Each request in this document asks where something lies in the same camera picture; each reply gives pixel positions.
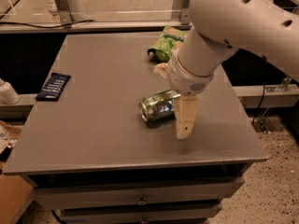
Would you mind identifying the upper grey drawer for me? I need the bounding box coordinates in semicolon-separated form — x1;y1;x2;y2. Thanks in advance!
33;176;245;209

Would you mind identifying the black cable on rail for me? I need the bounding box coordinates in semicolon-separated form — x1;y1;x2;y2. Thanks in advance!
0;14;95;29

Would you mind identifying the cardboard box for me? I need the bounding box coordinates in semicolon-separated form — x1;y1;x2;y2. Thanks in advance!
0;121;32;224

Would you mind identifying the grey drawer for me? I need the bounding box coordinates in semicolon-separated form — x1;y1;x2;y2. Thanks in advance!
61;202;221;224
33;176;245;209

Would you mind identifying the metal frame post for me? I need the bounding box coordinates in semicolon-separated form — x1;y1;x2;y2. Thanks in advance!
180;0;190;25
54;0;72;27

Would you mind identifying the metal frame post right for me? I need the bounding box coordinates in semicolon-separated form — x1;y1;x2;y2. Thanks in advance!
180;0;190;25

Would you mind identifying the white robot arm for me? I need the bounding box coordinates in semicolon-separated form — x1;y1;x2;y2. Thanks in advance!
156;0;299;139

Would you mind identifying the green chip bag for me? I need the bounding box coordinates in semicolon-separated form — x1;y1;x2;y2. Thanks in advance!
148;26;188;63

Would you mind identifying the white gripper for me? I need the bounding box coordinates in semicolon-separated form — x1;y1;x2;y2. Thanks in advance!
153;51;214;139

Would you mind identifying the lower grey drawer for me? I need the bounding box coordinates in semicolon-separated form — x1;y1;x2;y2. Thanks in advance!
61;202;221;224

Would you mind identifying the metal frame post left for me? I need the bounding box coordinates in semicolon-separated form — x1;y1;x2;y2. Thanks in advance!
54;0;72;27

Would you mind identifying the grey drawer cabinet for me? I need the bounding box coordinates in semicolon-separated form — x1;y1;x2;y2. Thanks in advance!
3;30;269;224

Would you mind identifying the green soda can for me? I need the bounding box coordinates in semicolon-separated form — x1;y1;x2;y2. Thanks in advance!
139;90;180;122

